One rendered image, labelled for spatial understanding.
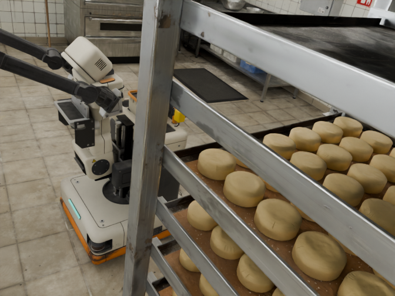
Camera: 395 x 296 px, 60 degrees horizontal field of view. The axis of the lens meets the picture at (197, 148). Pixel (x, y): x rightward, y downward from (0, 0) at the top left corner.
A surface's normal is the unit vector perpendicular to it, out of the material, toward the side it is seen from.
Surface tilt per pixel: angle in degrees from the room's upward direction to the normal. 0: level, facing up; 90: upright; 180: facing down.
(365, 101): 90
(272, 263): 90
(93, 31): 91
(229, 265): 0
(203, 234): 0
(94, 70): 90
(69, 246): 0
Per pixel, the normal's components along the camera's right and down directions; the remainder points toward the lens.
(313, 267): -0.59, 0.34
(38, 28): 0.50, 0.52
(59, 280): 0.16, -0.84
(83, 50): -0.43, -0.48
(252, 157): -0.80, 0.19
